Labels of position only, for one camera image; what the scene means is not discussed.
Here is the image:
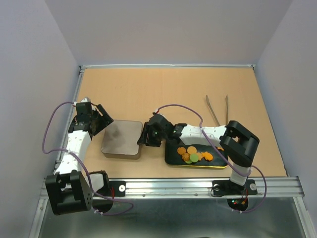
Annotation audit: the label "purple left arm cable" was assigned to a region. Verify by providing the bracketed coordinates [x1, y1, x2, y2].
[41, 101, 134, 216]

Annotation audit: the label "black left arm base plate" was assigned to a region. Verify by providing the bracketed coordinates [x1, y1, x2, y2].
[97, 180, 126, 198]

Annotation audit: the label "silver metal tongs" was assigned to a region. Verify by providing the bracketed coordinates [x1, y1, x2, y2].
[205, 94, 229, 126]

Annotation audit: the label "aluminium front rail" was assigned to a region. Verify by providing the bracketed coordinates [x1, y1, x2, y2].
[41, 176, 305, 199]

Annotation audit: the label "plain round cookie on tray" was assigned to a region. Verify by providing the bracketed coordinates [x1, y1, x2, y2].
[187, 146, 197, 155]

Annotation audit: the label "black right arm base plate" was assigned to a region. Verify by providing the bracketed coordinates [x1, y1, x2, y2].
[212, 179, 258, 197]

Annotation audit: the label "brown tin lid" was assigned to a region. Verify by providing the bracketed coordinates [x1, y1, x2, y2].
[103, 120, 143, 141]

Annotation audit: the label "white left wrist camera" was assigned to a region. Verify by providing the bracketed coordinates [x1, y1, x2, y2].
[80, 97, 91, 103]

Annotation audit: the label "brown cookie tin box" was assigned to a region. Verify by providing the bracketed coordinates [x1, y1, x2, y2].
[101, 140, 140, 160]

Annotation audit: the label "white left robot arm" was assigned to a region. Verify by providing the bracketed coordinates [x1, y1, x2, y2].
[45, 98, 114, 215]

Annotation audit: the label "chocolate chip round cookie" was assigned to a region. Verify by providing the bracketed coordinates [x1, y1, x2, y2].
[177, 147, 186, 155]

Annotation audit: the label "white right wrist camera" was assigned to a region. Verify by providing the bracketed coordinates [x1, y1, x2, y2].
[153, 109, 166, 118]

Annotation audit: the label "swirl flower cookie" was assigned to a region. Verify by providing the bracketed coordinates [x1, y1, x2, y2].
[182, 153, 190, 161]

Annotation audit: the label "black gold-rimmed tray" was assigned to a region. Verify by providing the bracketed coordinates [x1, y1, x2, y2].
[164, 141, 228, 169]

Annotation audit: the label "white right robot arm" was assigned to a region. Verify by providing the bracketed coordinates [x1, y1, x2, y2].
[137, 114, 260, 193]

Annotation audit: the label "green round cookie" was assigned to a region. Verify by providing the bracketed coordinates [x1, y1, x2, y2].
[185, 153, 200, 164]

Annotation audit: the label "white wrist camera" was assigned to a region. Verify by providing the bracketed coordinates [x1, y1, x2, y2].
[153, 109, 166, 118]
[80, 97, 91, 103]

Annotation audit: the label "orange fish cookie on tray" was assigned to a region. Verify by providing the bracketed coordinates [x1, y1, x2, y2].
[201, 152, 213, 161]

